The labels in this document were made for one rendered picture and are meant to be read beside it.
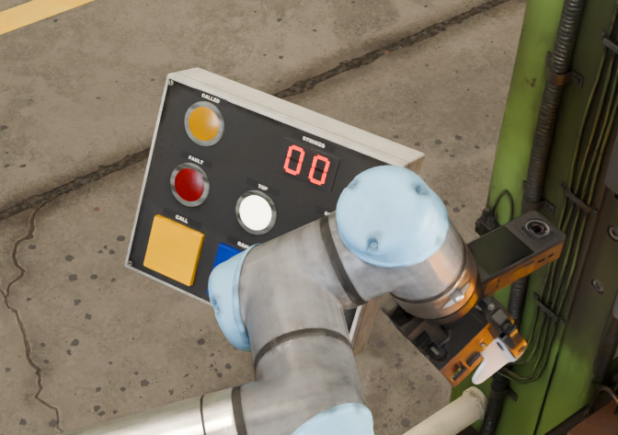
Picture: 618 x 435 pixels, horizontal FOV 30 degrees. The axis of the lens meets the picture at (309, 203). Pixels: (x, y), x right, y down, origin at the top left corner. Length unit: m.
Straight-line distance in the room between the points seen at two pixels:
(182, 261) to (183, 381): 1.12
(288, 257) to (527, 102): 0.62
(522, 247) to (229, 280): 0.28
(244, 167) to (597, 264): 0.46
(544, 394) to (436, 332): 0.73
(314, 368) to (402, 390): 1.81
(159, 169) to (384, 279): 0.70
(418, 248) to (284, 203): 0.62
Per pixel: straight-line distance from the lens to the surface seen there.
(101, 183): 3.06
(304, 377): 0.82
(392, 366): 2.66
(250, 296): 0.88
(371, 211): 0.85
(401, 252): 0.84
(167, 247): 1.54
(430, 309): 0.94
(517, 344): 1.07
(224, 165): 1.48
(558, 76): 1.34
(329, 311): 0.86
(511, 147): 1.49
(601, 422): 1.46
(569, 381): 1.66
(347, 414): 0.81
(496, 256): 1.02
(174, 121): 1.51
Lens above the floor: 2.17
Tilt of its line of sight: 47 degrees down
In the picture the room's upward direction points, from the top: 1 degrees clockwise
